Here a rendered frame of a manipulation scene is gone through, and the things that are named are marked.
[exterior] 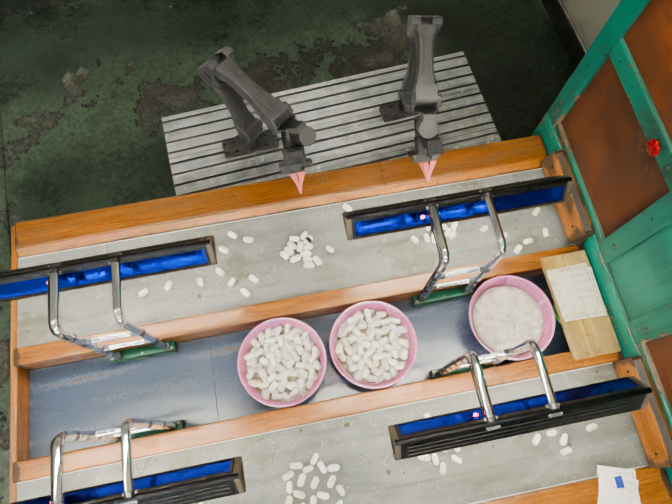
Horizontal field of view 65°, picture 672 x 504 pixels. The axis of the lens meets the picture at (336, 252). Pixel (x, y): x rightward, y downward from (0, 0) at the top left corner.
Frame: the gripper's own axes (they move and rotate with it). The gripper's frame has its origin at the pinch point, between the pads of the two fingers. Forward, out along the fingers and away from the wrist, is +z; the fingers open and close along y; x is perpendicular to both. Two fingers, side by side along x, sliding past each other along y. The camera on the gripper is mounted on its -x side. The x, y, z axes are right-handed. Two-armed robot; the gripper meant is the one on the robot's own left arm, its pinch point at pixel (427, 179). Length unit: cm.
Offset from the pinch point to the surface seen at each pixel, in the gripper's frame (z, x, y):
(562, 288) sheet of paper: 36, -21, 34
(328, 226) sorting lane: 11.7, 5.2, -33.5
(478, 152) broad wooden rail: -2.4, 14.0, 22.5
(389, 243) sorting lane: 19.1, -1.0, -14.8
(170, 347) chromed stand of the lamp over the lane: 36, -13, -89
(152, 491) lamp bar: 40, -68, -85
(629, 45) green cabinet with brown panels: -33, -27, 48
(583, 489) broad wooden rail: 80, -56, 22
